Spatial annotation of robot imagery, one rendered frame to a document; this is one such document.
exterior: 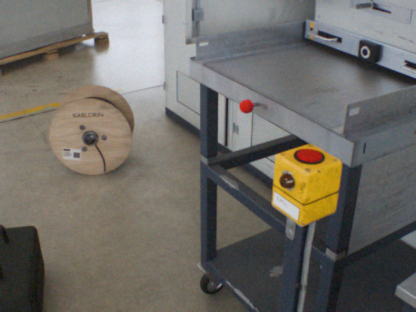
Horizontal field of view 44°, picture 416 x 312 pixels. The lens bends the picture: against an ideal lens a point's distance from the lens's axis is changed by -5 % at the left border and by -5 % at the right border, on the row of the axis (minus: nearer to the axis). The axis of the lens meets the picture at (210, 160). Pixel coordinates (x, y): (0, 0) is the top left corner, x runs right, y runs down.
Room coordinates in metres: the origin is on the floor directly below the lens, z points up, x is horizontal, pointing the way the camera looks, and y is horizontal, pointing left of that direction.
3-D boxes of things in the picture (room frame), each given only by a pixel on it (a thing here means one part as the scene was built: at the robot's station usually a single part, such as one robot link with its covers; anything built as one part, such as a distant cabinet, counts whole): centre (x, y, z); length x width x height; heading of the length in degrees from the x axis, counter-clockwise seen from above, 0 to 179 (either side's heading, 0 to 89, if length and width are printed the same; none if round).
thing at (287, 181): (0.72, -0.12, 0.87); 0.03 x 0.01 x 0.03; 33
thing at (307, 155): (0.75, -0.16, 0.90); 0.04 x 0.04 x 0.02
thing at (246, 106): (1.16, -0.09, 0.82); 0.04 x 0.03 x 0.03; 123
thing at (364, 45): (1.37, -0.42, 0.90); 0.06 x 0.03 x 0.05; 33
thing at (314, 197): (0.75, -0.16, 0.85); 0.08 x 0.08 x 0.10; 33
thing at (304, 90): (1.36, -0.39, 0.82); 0.68 x 0.62 x 0.06; 123
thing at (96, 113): (2.35, 0.58, 0.20); 0.40 x 0.22 x 0.40; 94
